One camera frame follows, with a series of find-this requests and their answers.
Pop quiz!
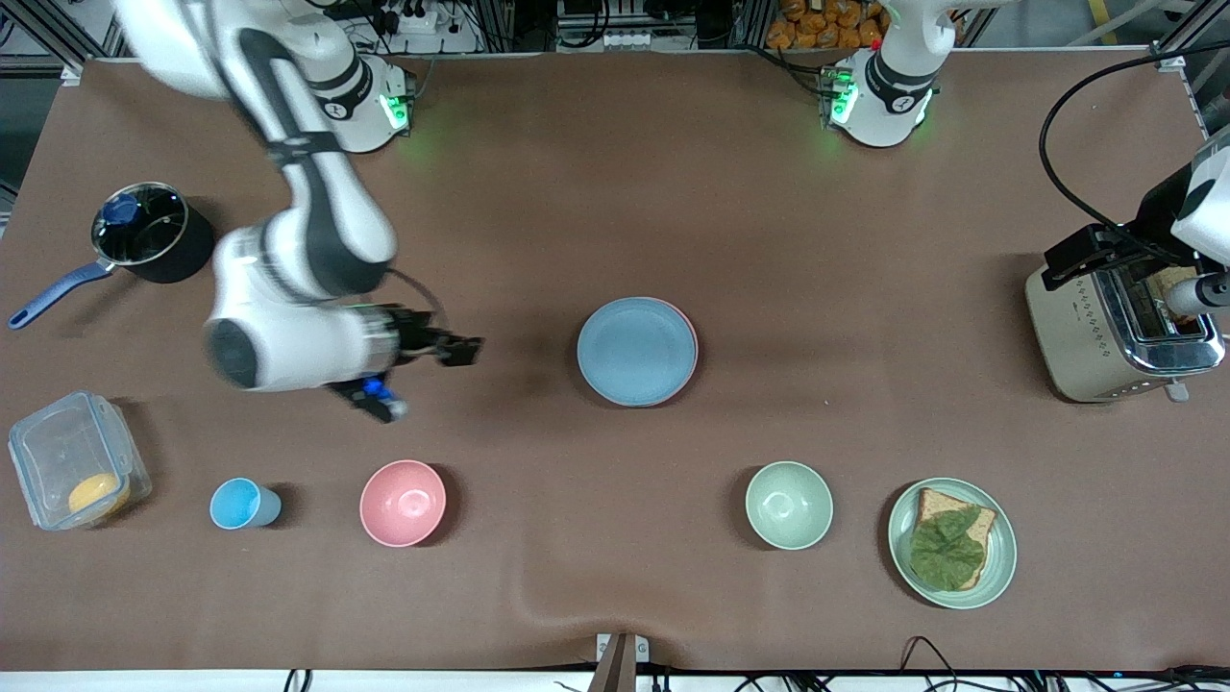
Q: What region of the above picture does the blue plate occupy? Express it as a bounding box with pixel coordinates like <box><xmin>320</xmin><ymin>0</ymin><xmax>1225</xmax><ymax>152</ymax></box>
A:
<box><xmin>577</xmin><ymin>297</ymin><xmax>697</xmax><ymax>408</ymax></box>

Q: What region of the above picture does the pink plate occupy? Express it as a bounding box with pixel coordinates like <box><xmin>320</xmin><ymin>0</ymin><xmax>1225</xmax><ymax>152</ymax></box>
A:
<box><xmin>661</xmin><ymin>299</ymin><xmax>701</xmax><ymax>393</ymax></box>

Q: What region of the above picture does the silver toaster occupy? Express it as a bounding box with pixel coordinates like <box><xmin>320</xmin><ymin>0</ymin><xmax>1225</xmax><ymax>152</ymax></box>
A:
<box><xmin>1023</xmin><ymin>252</ymin><xmax>1228</xmax><ymax>405</ymax></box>

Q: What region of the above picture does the toast slice in toaster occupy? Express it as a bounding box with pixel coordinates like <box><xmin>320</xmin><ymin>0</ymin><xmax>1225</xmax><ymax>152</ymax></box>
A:
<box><xmin>1146</xmin><ymin>266</ymin><xmax>1204</xmax><ymax>320</ymax></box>

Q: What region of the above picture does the pink bowl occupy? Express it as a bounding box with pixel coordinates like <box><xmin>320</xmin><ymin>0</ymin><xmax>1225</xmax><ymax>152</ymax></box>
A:
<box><xmin>359</xmin><ymin>459</ymin><xmax>448</xmax><ymax>549</ymax></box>

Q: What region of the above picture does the brown table cover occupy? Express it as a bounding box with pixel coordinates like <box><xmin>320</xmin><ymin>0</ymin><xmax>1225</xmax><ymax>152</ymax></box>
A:
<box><xmin>0</xmin><ymin>53</ymin><xmax>1230</xmax><ymax>674</ymax></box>

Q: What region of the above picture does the blue cup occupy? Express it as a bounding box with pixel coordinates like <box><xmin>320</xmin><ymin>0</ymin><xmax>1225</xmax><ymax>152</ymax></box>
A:
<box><xmin>209</xmin><ymin>478</ymin><xmax>283</xmax><ymax>531</ymax></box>

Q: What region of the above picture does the brown bread slice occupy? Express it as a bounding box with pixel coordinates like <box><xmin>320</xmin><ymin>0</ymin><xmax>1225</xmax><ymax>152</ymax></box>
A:
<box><xmin>911</xmin><ymin>488</ymin><xmax>999</xmax><ymax>591</ymax></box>

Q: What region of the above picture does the glass lid with blue knob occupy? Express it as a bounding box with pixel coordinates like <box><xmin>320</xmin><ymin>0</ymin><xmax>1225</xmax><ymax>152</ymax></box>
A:
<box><xmin>91</xmin><ymin>183</ymin><xmax>189</xmax><ymax>267</ymax></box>

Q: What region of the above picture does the green plate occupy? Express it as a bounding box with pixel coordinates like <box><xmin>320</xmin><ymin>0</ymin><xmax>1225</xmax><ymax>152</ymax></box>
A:
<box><xmin>887</xmin><ymin>478</ymin><xmax>1019</xmax><ymax>610</ymax></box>

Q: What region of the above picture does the green lettuce leaf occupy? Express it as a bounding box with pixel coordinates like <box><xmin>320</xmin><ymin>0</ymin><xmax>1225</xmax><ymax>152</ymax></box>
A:
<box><xmin>909</xmin><ymin>507</ymin><xmax>988</xmax><ymax>592</ymax></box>

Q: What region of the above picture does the white power strip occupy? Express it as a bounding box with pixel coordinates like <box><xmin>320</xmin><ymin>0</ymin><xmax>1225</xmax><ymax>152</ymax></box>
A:
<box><xmin>370</xmin><ymin>0</ymin><xmax>441</xmax><ymax>36</ymax></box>

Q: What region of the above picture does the metal table clamp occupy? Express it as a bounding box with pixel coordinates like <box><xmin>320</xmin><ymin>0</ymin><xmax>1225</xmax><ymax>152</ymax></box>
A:
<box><xmin>595</xmin><ymin>631</ymin><xmax>651</xmax><ymax>692</ymax></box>

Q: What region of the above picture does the bag of orange buns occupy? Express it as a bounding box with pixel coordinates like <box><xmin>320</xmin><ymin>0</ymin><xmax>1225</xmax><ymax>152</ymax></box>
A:
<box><xmin>765</xmin><ymin>0</ymin><xmax>887</xmax><ymax>51</ymax></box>

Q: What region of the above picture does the yellow food piece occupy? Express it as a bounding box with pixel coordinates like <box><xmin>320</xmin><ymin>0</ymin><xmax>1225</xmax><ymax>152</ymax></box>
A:
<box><xmin>67</xmin><ymin>472</ymin><xmax>132</xmax><ymax>521</ymax></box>

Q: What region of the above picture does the green bowl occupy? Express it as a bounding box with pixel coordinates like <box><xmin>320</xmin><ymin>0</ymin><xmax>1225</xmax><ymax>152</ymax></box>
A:
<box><xmin>745</xmin><ymin>461</ymin><xmax>835</xmax><ymax>552</ymax></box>

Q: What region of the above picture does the clear plastic container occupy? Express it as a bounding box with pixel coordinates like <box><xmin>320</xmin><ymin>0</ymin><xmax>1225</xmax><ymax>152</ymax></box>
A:
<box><xmin>8</xmin><ymin>389</ymin><xmax>154</xmax><ymax>532</ymax></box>

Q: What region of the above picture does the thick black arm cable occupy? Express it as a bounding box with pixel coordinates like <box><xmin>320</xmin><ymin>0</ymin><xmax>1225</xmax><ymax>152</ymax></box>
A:
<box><xmin>1039</xmin><ymin>46</ymin><xmax>1193</xmax><ymax>253</ymax></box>

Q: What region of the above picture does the black pot with blue handle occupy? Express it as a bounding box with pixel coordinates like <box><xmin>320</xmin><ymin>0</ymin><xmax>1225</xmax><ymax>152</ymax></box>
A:
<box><xmin>8</xmin><ymin>182</ymin><xmax>216</xmax><ymax>332</ymax></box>

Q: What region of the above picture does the thin black looped cable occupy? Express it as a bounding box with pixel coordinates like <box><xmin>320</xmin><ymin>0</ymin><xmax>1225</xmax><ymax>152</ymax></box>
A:
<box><xmin>898</xmin><ymin>634</ymin><xmax>964</xmax><ymax>692</ymax></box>

